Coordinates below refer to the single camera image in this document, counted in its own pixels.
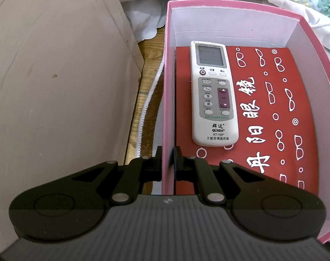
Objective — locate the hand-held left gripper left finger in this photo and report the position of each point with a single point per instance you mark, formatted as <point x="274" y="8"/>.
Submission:
<point x="156" y="165"/>

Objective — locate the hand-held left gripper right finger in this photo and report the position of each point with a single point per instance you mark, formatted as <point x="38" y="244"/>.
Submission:
<point x="178" y="161"/>

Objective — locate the pink cardboard box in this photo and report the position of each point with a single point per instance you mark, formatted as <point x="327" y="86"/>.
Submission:
<point x="169" y="100"/>

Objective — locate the large white remote control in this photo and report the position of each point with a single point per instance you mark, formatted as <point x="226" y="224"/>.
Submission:
<point x="214" y="130"/>

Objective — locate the white scalloped cloth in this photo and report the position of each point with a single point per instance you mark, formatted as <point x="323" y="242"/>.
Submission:
<point x="143" y="13"/>

